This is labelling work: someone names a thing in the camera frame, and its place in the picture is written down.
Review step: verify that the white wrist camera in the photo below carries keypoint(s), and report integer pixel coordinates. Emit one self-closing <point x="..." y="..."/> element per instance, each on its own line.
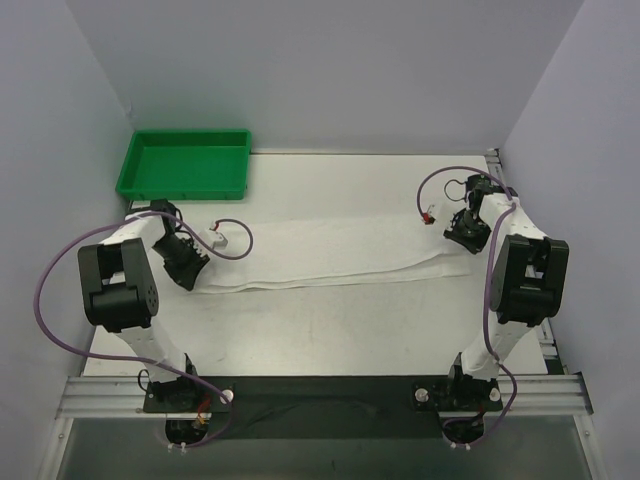
<point x="437" y="214"/>
<point x="212" y="238"/>

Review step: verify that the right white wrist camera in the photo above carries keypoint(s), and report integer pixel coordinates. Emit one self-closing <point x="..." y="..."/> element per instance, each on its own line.
<point x="437" y="214"/>

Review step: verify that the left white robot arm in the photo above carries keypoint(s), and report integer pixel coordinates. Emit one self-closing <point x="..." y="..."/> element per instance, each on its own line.
<point x="120" y="294"/>

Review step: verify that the aluminium frame rail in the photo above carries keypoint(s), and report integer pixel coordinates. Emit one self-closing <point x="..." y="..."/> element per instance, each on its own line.
<point x="120" y="397"/>

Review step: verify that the green plastic tray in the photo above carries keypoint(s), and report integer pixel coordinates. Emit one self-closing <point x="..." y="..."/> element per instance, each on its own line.
<point x="186" y="165"/>

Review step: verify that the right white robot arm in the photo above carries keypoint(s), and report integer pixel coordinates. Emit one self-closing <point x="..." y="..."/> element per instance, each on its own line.
<point x="524" y="283"/>

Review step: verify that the white towel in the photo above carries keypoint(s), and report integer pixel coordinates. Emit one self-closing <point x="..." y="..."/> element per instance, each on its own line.
<point x="332" y="252"/>

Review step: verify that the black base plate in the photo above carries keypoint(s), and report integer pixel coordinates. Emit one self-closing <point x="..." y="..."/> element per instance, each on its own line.
<point x="330" y="408"/>

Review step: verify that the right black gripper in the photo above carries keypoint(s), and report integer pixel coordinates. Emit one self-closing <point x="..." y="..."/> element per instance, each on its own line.
<point x="467" y="237"/>

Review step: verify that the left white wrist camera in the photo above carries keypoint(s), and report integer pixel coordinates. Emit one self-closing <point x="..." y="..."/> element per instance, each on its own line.
<point x="212" y="238"/>

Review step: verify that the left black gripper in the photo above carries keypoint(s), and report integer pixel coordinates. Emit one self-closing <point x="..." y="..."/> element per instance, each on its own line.
<point x="189" y="265"/>

